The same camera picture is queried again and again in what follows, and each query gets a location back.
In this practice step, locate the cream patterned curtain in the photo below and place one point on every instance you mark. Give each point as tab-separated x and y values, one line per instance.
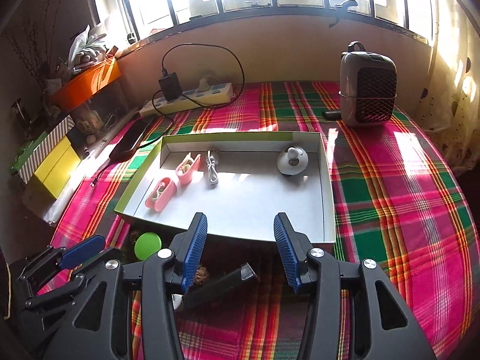
450	120

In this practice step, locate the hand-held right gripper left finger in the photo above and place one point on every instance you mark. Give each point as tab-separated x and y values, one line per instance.
195	247

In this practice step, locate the white crumpled gloves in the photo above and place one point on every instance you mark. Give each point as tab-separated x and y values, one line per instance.
88	50

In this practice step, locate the grey panda-shaped gadget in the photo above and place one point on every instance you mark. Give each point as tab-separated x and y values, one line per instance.
292	161

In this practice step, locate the small black object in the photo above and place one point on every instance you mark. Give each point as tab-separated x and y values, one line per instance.
332	114

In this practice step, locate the black rectangular device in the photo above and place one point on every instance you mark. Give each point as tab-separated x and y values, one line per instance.
225	283

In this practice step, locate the cream power strip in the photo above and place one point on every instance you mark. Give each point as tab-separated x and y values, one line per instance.
217	93

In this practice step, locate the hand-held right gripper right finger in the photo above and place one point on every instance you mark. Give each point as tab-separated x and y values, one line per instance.
287	251

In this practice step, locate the white green cardboard box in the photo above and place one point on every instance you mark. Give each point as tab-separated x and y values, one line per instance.
243	202

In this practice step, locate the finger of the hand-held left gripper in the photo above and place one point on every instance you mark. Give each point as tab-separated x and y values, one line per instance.
93	262
82	249

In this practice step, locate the white plug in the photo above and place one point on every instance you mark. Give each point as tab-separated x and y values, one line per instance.
204	83

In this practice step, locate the orange box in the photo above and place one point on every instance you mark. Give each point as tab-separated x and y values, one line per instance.
86	82

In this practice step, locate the green round lid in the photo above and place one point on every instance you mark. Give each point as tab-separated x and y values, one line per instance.
148	245

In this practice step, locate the pink clip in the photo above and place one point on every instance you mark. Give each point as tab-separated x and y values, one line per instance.
163	195
187	168

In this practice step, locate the black charger adapter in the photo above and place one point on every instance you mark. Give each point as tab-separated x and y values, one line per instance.
170	88

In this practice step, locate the grey portable heater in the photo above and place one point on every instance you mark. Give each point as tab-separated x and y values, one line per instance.
352	93

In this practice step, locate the striped box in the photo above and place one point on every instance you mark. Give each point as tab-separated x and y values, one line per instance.
48	138

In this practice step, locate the pink green plaid cloth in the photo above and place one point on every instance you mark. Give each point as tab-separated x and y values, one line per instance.
375	195

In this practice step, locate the black flat phone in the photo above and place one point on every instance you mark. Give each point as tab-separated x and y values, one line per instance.
131	138

